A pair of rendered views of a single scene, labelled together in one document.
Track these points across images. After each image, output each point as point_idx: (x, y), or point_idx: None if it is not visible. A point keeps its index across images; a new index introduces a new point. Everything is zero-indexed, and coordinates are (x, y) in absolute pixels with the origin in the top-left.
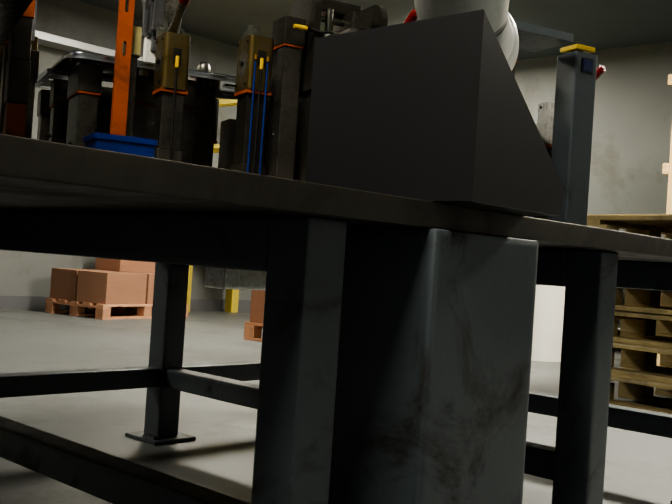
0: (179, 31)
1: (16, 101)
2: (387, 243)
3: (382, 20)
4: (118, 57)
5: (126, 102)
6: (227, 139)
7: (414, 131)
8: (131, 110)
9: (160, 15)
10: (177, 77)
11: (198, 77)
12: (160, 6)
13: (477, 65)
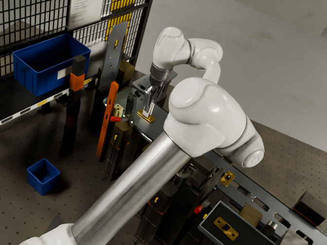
0: (130, 122)
1: (68, 114)
2: None
3: (201, 191)
4: (104, 118)
5: (104, 135)
6: None
7: None
8: (110, 136)
9: (145, 101)
10: (116, 142)
11: (156, 133)
12: (145, 97)
13: None
